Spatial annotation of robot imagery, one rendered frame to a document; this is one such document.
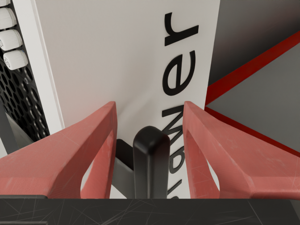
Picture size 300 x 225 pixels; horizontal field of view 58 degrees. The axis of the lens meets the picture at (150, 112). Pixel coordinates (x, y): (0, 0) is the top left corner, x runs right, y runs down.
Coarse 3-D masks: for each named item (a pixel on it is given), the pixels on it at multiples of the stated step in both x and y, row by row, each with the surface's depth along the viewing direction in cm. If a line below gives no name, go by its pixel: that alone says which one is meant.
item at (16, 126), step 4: (8, 116) 37; (8, 120) 37; (12, 120) 36; (12, 124) 36; (16, 124) 35; (16, 128) 36; (20, 128) 35; (20, 132) 35; (24, 132) 34; (24, 136) 34; (28, 136) 34; (28, 140) 33; (32, 140) 33
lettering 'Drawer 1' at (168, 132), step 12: (168, 24) 13; (168, 36) 14; (180, 36) 14; (180, 60) 15; (192, 60) 16; (168, 72) 15; (180, 72) 16; (192, 72) 17; (180, 108) 18; (168, 132) 18; (180, 132) 19; (180, 180) 23; (168, 192) 22
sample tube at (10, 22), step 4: (0, 8) 18; (4, 8) 18; (8, 8) 18; (0, 12) 17; (4, 12) 17; (8, 12) 18; (12, 12) 18; (0, 16) 17; (4, 16) 17; (8, 16) 18; (12, 16) 18; (0, 20) 17; (4, 20) 17; (8, 20) 18; (12, 20) 18; (0, 24) 17; (4, 24) 18; (8, 24) 18; (12, 24) 18; (16, 24) 18; (0, 28) 18; (4, 28) 18
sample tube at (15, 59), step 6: (6, 54) 19; (12, 54) 19; (18, 54) 19; (24, 54) 19; (6, 60) 19; (12, 60) 19; (18, 60) 19; (24, 60) 20; (12, 66) 19; (18, 66) 19
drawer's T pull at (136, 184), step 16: (144, 128) 11; (128, 144) 14; (144, 144) 11; (160, 144) 11; (128, 160) 13; (144, 160) 11; (160, 160) 11; (112, 176) 14; (128, 176) 13; (144, 176) 11; (160, 176) 12; (128, 192) 14; (144, 192) 12; (160, 192) 12
